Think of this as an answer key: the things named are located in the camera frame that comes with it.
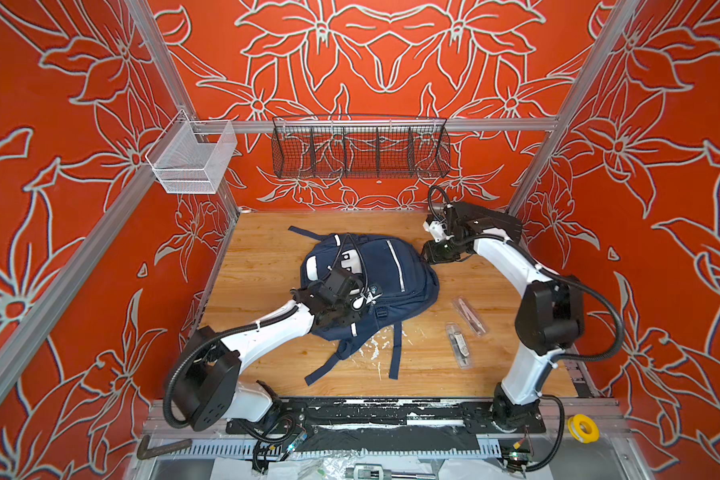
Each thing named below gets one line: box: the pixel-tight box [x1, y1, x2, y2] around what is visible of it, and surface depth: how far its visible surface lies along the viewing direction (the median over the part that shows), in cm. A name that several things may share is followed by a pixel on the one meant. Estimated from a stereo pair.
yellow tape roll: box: [567, 414, 601, 444], surface depth 72 cm
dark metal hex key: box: [137, 435, 192, 459], surface depth 71 cm
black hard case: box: [453, 202, 523, 242], surface depth 74 cm
